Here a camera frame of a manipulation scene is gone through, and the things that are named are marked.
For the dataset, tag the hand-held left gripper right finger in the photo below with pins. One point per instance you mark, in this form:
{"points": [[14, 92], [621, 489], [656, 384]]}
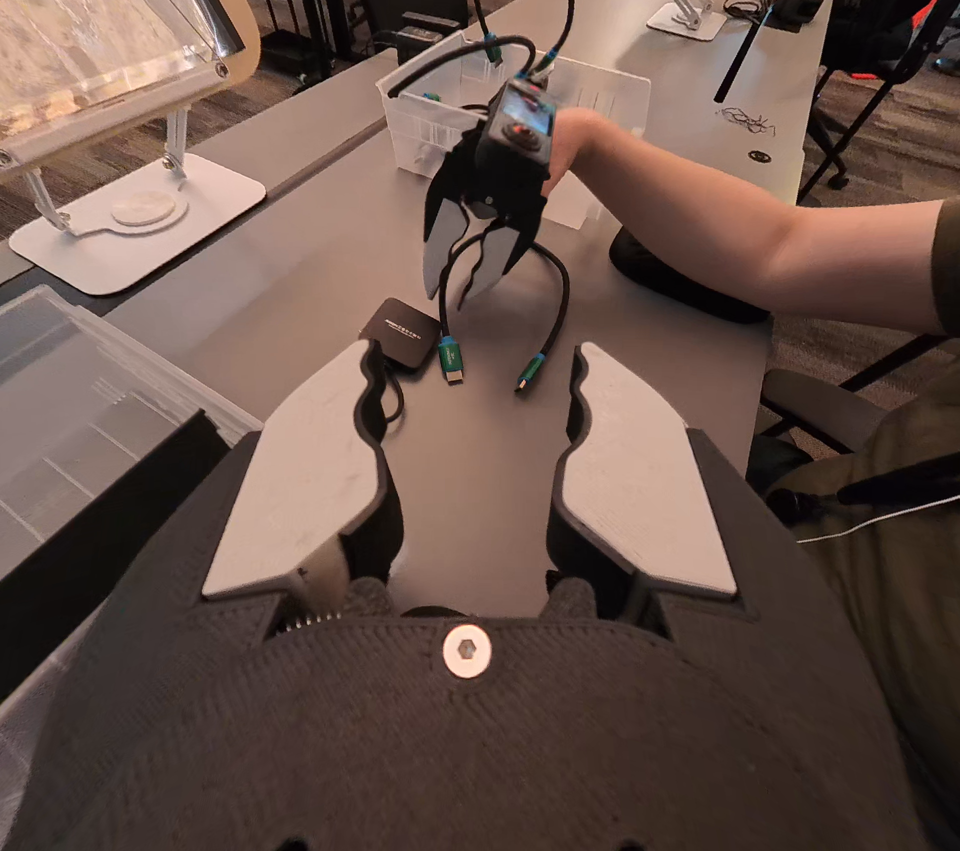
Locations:
{"points": [[637, 483]]}

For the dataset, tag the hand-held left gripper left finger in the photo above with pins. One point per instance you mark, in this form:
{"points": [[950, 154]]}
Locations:
{"points": [[300, 476]]}

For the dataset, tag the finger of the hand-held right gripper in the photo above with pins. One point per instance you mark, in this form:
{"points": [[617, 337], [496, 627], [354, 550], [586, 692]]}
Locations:
{"points": [[444, 251], [499, 262]]}

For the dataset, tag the clear plastic storage bin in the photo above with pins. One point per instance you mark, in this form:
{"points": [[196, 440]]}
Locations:
{"points": [[75, 378]]}

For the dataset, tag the person's right forearm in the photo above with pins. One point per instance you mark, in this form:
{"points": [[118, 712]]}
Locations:
{"points": [[750, 243]]}

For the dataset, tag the person's right hand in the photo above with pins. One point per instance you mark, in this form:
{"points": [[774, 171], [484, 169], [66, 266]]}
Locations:
{"points": [[581, 138]]}

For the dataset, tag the small clear plastic bin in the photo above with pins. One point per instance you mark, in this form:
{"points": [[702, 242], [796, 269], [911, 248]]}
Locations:
{"points": [[600, 93]]}

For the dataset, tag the black desk clamp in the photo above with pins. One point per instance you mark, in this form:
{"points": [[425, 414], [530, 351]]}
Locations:
{"points": [[424, 33]]}

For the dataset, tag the black wrist rest pad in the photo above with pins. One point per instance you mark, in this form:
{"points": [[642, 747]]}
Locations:
{"points": [[675, 285]]}

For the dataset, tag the grey office chair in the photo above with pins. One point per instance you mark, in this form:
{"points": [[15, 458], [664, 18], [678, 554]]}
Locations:
{"points": [[817, 401]]}

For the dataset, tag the black desk grommet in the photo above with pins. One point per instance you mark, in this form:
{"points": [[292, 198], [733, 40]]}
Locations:
{"points": [[760, 156]]}

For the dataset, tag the person's olive clothed body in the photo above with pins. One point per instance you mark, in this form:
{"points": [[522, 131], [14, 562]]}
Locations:
{"points": [[900, 603]]}

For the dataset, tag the framed tablet on white stand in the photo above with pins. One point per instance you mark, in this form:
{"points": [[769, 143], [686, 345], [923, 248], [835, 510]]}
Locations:
{"points": [[150, 221]]}

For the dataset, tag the black office chair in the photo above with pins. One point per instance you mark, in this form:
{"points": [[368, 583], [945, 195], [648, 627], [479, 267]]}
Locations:
{"points": [[885, 3]]}

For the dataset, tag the black camera box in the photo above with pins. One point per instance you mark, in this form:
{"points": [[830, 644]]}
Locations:
{"points": [[799, 3]]}

